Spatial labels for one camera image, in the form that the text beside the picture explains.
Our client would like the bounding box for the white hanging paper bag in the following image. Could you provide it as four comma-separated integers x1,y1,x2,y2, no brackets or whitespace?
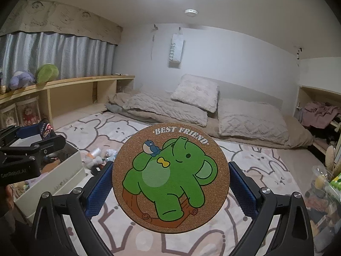
168,33,185,67

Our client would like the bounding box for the black red printed packet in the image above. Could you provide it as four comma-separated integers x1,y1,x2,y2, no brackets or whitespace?
37,118,56,139

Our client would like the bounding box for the beige quilted blanket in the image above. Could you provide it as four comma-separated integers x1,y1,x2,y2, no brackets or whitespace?
107,91,208,127

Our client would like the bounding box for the white hanging cord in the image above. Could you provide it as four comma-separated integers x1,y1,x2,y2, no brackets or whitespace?
150,24,158,62

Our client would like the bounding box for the white blue wipes packet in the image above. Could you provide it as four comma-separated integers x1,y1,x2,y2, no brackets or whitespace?
104,149,118,163

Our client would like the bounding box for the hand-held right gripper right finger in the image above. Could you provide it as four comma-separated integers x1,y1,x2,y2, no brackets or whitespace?
228,161,316,256

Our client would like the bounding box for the beige printed valance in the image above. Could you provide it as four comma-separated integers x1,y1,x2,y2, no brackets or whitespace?
0,0,123,46

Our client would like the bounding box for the printed bunny blanket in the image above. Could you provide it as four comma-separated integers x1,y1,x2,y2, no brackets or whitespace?
52,112,309,256

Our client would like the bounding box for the large knitted beige pillow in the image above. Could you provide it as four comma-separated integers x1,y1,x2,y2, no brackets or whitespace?
217,98,289,144

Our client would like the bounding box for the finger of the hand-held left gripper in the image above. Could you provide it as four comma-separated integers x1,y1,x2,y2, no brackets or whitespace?
0,125,40,143
0,135,66,163

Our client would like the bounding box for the small fluffy beige pillow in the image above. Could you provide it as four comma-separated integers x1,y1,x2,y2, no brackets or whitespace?
170,74,219,113

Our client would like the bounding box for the clear bag of goods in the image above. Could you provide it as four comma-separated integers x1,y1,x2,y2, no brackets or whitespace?
304,165,341,246

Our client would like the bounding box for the pink clothes pile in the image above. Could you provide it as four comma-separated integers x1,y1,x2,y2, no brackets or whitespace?
301,101,339,128

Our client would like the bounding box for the wooden wall niche shelf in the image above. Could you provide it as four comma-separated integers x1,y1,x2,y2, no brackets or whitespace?
293,85,341,156

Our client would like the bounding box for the tan duvet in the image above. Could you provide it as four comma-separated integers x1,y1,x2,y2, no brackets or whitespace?
107,93,314,149

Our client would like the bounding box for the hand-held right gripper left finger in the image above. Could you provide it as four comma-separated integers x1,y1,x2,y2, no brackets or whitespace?
31,161,114,256

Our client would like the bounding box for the purple plush toy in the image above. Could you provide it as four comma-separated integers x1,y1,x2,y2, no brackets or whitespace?
9,71,36,90

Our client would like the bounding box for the long wooden shelf unit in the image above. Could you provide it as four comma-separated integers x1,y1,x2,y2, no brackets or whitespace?
0,75,135,139

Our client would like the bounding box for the red doll in box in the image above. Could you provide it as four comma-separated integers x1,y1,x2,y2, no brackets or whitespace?
16,97,42,126

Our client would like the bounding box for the green plush toy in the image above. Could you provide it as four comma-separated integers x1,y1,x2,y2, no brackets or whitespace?
35,63,59,84

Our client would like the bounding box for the beige headboard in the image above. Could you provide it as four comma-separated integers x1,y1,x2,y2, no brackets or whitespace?
184,74,283,110

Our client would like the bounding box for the white storage box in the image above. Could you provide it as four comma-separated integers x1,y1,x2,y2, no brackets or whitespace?
12,141,87,223

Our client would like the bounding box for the grey curtain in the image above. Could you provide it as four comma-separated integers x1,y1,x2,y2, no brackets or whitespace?
0,31,118,82

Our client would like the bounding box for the round cork elephant coaster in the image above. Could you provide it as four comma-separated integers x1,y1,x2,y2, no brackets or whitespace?
112,124,230,232

